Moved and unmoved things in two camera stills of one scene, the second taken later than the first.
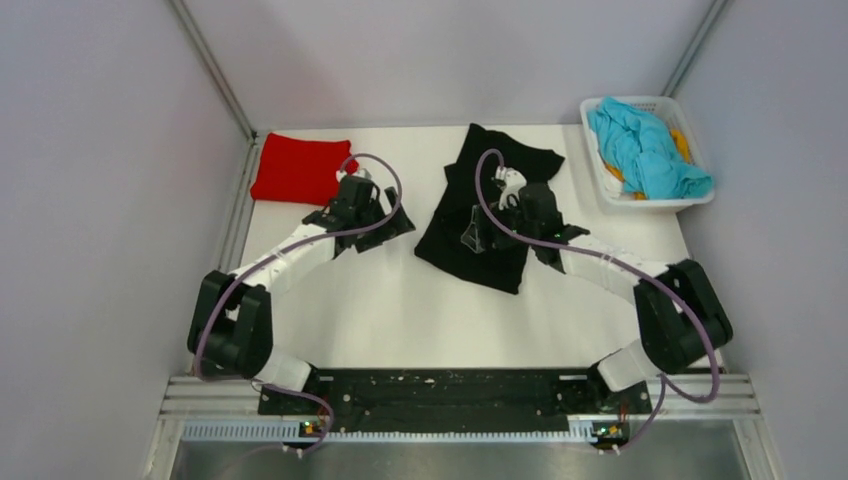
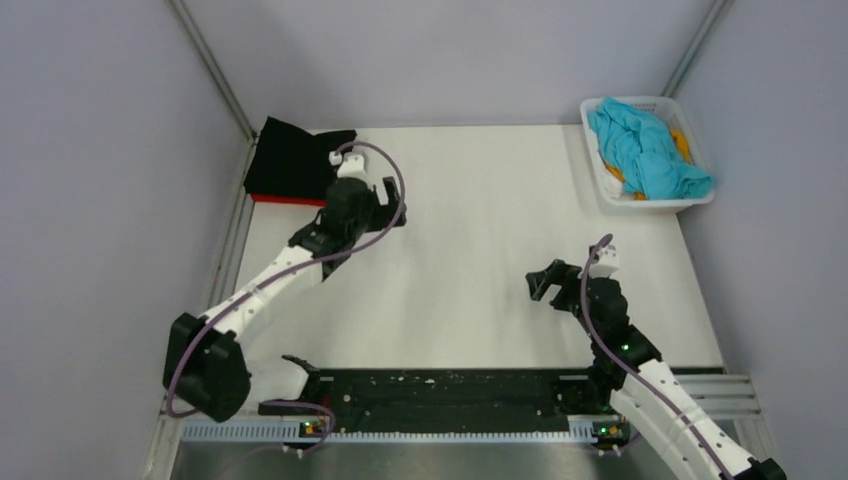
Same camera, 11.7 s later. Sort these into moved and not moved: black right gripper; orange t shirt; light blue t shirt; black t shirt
Moved: black right gripper; black t shirt
Not moved: light blue t shirt; orange t shirt
